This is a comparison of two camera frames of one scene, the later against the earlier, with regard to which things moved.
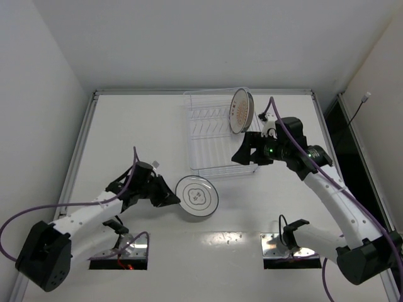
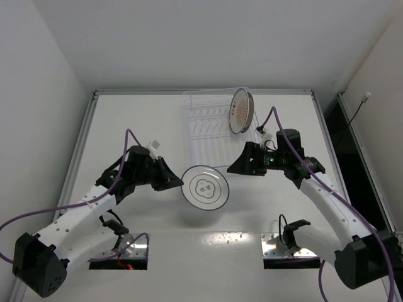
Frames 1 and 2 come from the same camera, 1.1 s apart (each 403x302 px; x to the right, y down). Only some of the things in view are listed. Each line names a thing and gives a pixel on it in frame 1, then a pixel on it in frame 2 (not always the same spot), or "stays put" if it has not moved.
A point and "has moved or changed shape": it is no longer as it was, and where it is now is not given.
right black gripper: (254, 149) -> (252, 158)
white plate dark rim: (198, 195) has moved or changed shape
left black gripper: (157, 191) -> (160, 173)
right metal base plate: (272, 247) stays put
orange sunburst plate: (241, 111) stays put
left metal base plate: (131, 246) stays put
